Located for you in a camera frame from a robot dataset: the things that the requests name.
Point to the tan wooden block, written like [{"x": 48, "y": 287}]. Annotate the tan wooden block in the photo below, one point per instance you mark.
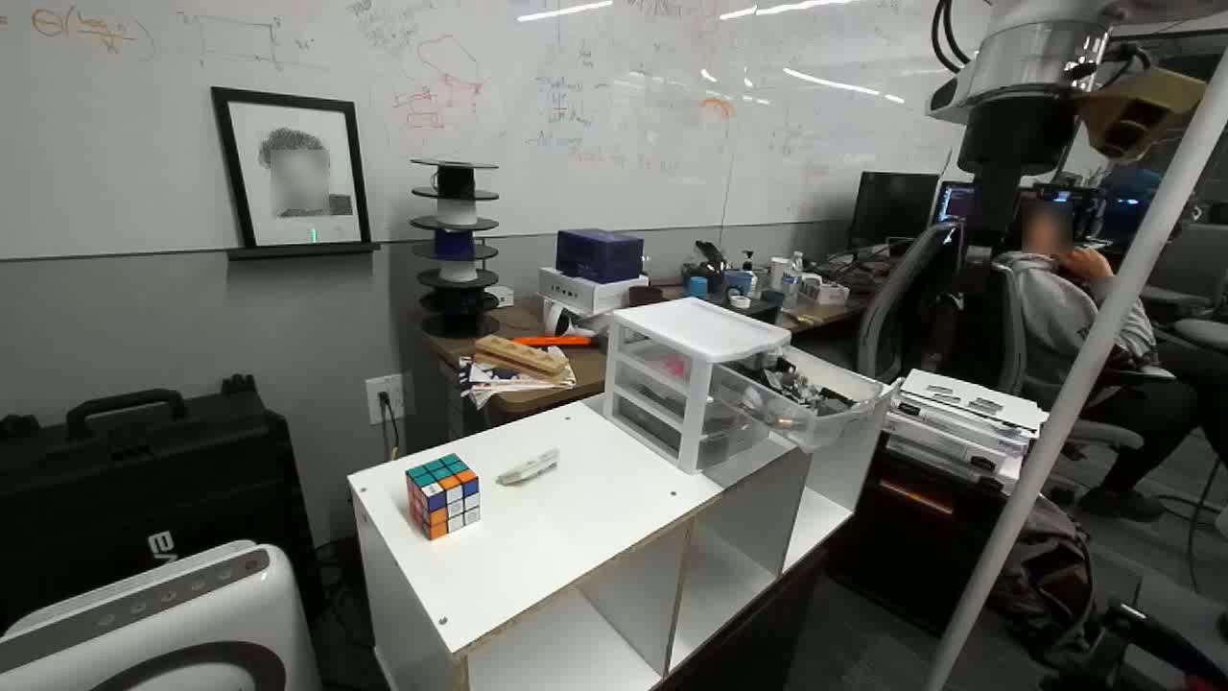
[{"x": 524, "y": 357}]

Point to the clear plastic drawer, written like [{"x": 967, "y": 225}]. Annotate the clear plastic drawer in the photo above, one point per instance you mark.
[{"x": 780, "y": 413}]

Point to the Rubik's cube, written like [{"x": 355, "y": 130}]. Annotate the Rubik's cube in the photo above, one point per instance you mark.
[{"x": 441, "y": 495}]

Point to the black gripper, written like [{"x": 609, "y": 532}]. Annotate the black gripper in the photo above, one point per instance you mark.
[{"x": 1023, "y": 137}]

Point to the white wall power outlet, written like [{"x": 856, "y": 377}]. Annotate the white wall power outlet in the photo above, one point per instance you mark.
[{"x": 384, "y": 398}]

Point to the blue box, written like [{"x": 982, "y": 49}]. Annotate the blue box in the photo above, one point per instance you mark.
[{"x": 600, "y": 255}]

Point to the dark small parts pile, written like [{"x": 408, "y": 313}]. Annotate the dark small parts pile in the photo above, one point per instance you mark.
[{"x": 799, "y": 385}]

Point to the black filament spool stack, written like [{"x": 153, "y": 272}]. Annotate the black filament spool stack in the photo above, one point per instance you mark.
[{"x": 454, "y": 244}]

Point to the white flat box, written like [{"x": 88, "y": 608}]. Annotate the white flat box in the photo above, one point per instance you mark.
[{"x": 579, "y": 293}]

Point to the black framed portrait picture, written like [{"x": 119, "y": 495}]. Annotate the black framed portrait picture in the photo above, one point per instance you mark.
[{"x": 298, "y": 175}]

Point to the grey office chair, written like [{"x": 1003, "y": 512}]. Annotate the grey office chair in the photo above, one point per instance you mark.
[{"x": 895, "y": 289}]

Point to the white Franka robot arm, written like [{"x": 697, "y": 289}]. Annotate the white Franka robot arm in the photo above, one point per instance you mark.
[{"x": 1023, "y": 42}]

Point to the black backpack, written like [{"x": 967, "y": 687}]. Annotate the black backpack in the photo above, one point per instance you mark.
[{"x": 1088, "y": 614}]

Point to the stack of white papers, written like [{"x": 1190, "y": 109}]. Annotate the stack of white papers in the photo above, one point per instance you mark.
[{"x": 964, "y": 408}]

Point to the white tripod pole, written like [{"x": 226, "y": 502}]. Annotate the white tripod pole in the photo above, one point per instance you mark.
[{"x": 1060, "y": 408}]

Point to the brown wooden desk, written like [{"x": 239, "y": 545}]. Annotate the brown wooden desk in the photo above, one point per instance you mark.
[{"x": 590, "y": 371}]

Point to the black computer monitor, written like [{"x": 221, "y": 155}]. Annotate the black computer monitor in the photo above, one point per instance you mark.
[{"x": 893, "y": 212}]

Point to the whiteboard with writing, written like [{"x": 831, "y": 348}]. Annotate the whiteboard with writing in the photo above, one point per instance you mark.
[{"x": 578, "y": 100}]

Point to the white three-drawer unit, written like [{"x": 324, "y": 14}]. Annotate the white three-drawer unit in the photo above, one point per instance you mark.
[{"x": 677, "y": 352}]

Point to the seated person grey hoodie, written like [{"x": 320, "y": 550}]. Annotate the seated person grey hoodie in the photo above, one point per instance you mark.
[{"x": 1067, "y": 321}]

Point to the white air purifier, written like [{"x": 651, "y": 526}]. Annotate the white air purifier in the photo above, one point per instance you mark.
[{"x": 167, "y": 628}]

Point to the black hard carrying case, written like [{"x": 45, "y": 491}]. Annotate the black hard carrying case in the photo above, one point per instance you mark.
[{"x": 138, "y": 491}]

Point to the white cube shelf cabinet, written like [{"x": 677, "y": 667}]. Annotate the white cube shelf cabinet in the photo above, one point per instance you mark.
[{"x": 560, "y": 550}]

